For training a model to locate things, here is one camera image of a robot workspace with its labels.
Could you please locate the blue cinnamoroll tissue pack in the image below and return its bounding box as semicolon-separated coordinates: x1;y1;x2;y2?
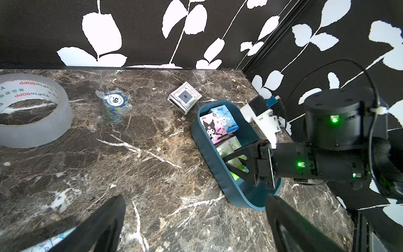
21;227;76;252
209;105;239;133

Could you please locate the blue Cinnamoroll tissue pack back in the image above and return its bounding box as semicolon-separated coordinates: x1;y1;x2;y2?
21;227;76;252

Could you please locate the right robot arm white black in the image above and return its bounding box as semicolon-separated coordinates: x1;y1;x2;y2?
223;79;403;200

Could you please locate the blue Cinnamoroll tissue pack front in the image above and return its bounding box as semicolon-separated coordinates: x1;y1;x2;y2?
209;105;239;133

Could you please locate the clear tape roll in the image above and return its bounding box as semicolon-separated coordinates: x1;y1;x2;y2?
1;73;73;149

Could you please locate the small white square box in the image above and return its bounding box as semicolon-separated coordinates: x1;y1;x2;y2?
167;81;202;115

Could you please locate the teal storage box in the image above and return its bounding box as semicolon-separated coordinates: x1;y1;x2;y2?
192;100;283;212

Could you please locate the small blue wrapped roll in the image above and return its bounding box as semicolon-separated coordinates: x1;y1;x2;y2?
95;89;132;125

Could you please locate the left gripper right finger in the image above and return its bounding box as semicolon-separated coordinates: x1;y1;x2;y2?
266;195;344;252

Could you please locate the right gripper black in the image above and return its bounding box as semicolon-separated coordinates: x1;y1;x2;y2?
223;140;278;189

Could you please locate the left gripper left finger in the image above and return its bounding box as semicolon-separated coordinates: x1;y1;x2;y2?
50;194;126;252

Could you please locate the pink Kuromi tissue pack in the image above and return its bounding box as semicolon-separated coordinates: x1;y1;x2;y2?
200;113;233;146

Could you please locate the green tissue pack front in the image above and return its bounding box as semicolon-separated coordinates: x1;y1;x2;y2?
216;136;247;172

